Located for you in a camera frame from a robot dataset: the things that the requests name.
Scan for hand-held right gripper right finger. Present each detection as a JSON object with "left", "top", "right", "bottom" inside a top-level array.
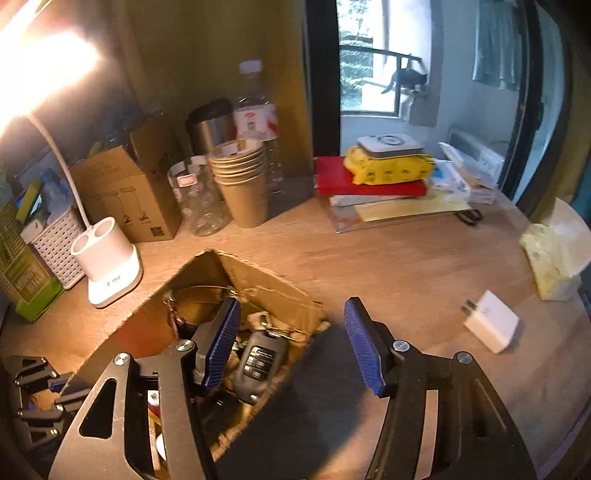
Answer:
[{"left": 344, "top": 296, "right": 539, "bottom": 480}]

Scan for clear folder with papers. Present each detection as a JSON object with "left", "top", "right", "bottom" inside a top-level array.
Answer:
[{"left": 328, "top": 190, "right": 472, "bottom": 234}]

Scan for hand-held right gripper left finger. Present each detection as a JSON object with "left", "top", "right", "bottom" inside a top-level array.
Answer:
[{"left": 48, "top": 296, "right": 242, "bottom": 480}]

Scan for yellow wet wipes pack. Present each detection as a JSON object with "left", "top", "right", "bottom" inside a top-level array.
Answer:
[{"left": 342, "top": 145, "right": 437, "bottom": 186}]

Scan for white desk lamp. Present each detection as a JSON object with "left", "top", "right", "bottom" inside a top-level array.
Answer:
[{"left": 0, "top": 0, "right": 142, "bottom": 309}]

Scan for black scissors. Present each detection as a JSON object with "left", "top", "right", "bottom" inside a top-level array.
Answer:
[{"left": 454, "top": 208, "right": 486, "bottom": 227}]

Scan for white lattice basket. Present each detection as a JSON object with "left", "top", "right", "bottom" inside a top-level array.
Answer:
[{"left": 20, "top": 205, "right": 89, "bottom": 291}]

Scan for white balcony appliance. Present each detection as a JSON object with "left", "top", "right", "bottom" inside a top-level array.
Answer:
[{"left": 446, "top": 126, "right": 506, "bottom": 175}]

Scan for white charger plug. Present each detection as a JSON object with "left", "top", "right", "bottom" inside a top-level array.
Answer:
[{"left": 459, "top": 289, "right": 522, "bottom": 356}]

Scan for yellow tissue pack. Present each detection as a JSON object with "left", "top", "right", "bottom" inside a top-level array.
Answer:
[{"left": 519, "top": 197, "right": 591, "bottom": 302}]

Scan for clear water bottle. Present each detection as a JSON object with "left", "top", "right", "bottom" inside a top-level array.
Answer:
[{"left": 233, "top": 59, "right": 284, "bottom": 195}]

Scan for closed brown cardboard box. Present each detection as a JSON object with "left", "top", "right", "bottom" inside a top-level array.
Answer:
[{"left": 68, "top": 117, "right": 184, "bottom": 244}]

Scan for white power bank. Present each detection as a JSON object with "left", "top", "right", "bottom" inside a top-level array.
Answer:
[{"left": 356, "top": 133, "right": 426, "bottom": 160}]

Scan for clear glass jar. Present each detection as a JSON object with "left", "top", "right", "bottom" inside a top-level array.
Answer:
[{"left": 167, "top": 156, "right": 232, "bottom": 237}]

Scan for hanging pale green garment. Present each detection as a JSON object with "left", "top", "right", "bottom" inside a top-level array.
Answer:
[{"left": 471, "top": 0, "right": 526, "bottom": 91}]

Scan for bunch of metal keys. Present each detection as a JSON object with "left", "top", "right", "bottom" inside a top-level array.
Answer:
[{"left": 250, "top": 311, "right": 306, "bottom": 343}]

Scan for black sliding door frame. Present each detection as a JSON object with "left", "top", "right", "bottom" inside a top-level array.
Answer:
[{"left": 500, "top": 0, "right": 570, "bottom": 205}]

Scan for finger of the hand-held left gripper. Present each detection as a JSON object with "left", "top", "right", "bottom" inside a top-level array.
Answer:
[
  {"left": 10, "top": 355, "right": 71, "bottom": 394},
  {"left": 17, "top": 387, "right": 92, "bottom": 452}
]

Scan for yellow curtain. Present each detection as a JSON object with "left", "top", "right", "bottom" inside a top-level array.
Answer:
[{"left": 108, "top": 0, "right": 315, "bottom": 176}]

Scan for red book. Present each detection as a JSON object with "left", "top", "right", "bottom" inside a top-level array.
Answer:
[{"left": 313, "top": 155, "right": 428, "bottom": 197}]

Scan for black cat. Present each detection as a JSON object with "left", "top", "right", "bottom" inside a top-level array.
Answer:
[{"left": 380, "top": 54, "right": 428, "bottom": 96}]

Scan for stack of brown paper cups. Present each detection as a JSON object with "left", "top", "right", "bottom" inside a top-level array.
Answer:
[{"left": 206, "top": 138, "right": 270, "bottom": 230}]

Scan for white packets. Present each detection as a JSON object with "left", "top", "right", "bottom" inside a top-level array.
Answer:
[{"left": 431, "top": 142, "right": 498, "bottom": 205}]

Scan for green pack of paper cups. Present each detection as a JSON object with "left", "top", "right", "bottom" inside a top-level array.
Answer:
[{"left": 0, "top": 182, "right": 66, "bottom": 323}]

